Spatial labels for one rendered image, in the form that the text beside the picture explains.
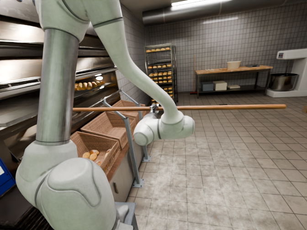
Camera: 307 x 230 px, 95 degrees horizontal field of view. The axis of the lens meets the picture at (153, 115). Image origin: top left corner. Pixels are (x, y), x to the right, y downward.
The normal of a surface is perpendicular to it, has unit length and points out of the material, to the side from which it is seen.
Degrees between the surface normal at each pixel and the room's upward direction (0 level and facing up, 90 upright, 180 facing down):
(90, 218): 86
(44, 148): 35
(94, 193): 75
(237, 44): 90
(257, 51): 90
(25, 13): 90
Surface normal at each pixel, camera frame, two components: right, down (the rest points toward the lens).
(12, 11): 0.98, -0.03
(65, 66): 0.76, 0.11
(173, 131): -0.17, 0.47
